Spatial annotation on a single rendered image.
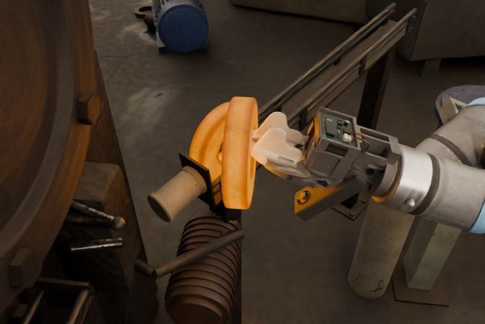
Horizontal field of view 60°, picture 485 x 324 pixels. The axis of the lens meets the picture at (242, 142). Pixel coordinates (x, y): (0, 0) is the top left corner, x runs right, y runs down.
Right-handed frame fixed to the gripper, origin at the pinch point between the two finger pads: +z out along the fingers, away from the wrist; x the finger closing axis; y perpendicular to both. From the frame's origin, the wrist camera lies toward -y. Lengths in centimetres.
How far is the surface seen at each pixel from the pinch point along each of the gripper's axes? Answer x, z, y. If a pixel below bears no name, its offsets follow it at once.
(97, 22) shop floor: -216, 96, -113
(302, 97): -40.4, -14.6, -14.6
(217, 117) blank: -13.6, 3.9, -7.5
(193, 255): 0.3, 0.9, -28.1
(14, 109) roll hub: 27.9, 15.7, 20.3
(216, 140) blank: -12.0, 2.9, -11.1
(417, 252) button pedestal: -38, -66, -53
